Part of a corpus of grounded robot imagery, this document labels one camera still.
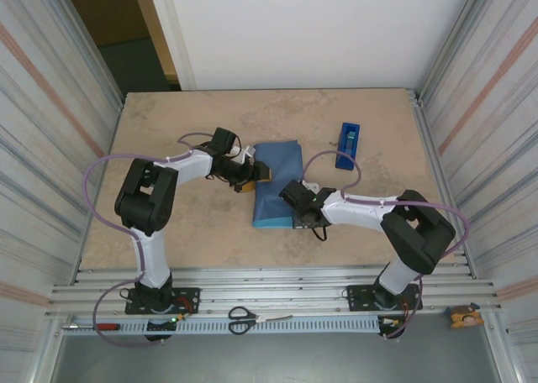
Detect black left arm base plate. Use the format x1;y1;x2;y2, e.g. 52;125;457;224
124;287;201;316

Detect brown wooden door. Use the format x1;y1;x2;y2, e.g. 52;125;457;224
61;0;150;48

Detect black-handled scissors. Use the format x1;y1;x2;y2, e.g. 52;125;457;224
228;306;294;336

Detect grey slotted cable duct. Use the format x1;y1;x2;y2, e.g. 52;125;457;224
62;317;382;336

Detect red-handled screwdriver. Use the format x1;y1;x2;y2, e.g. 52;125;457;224
62;323;122;332

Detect small black electronics module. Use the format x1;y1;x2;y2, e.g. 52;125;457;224
377;314;408;330
145;314;188;333

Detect white door frame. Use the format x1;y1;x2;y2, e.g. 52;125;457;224
145;0;198;92

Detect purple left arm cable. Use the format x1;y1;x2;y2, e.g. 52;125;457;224
83;133;215;349

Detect blue tape dispenser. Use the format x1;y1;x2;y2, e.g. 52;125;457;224
335;122;361;171

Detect small wooden toy figure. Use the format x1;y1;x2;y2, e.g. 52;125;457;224
446;302;483;329

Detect blue wrapping paper sheet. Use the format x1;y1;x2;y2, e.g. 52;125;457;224
251;141;304;230

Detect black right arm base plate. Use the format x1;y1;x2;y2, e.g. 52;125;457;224
342;284;421;313

